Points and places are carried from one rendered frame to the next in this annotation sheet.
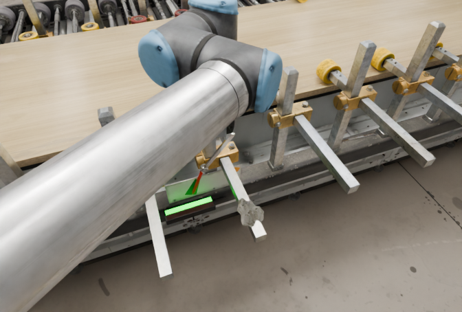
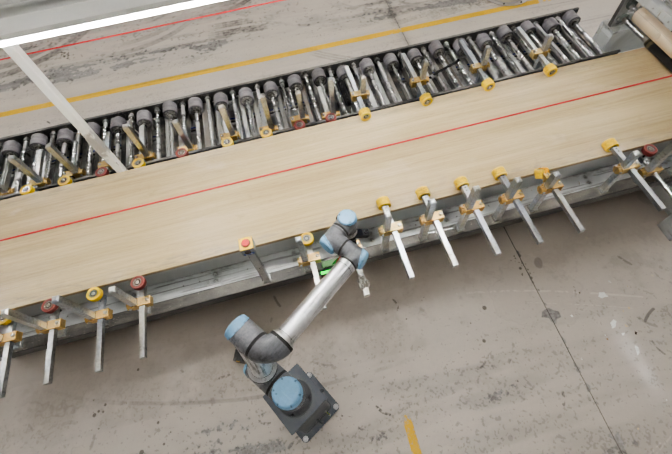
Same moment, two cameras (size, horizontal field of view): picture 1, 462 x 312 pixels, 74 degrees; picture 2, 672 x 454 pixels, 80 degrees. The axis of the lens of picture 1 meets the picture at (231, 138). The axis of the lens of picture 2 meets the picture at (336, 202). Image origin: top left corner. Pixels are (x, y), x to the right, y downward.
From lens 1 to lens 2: 1.49 m
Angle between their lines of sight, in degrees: 15
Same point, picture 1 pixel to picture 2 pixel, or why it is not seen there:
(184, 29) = (336, 238)
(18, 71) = (230, 177)
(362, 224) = (457, 273)
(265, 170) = (378, 250)
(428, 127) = (492, 224)
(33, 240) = (311, 313)
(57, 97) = (259, 203)
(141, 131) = (327, 289)
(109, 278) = (280, 296)
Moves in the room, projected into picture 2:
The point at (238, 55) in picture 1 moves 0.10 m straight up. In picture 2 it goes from (352, 256) to (351, 246)
